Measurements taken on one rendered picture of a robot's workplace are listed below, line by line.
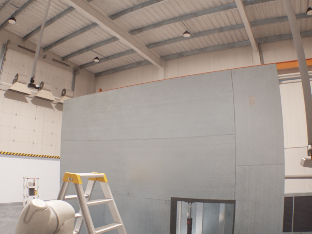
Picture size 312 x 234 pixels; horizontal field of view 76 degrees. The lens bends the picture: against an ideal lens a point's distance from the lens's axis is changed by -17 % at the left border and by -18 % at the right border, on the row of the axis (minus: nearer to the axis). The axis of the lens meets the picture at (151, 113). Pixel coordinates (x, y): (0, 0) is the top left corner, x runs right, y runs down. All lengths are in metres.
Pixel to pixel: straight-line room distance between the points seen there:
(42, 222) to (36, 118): 11.52
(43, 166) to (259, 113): 11.73
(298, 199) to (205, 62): 8.00
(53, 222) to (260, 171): 1.49
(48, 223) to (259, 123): 1.59
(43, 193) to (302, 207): 11.38
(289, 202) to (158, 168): 4.79
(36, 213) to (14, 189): 11.19
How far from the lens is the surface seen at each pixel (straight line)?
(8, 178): 11.82
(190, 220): 2.11
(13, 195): 12.07
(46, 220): 0.88
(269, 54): 11.30
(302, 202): 6.51
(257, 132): 1.89
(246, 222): 1.96
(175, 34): 10.83
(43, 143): 12.46
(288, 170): 10.34
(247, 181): 1.90
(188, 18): 9.50
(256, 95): 1.94
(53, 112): 12.91
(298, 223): 6.62
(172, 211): 2.16
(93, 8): 9.30
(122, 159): 2.40
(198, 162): 1.99
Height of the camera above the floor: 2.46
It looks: 11 degrees up
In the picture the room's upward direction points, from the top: 1 degrees clockwise
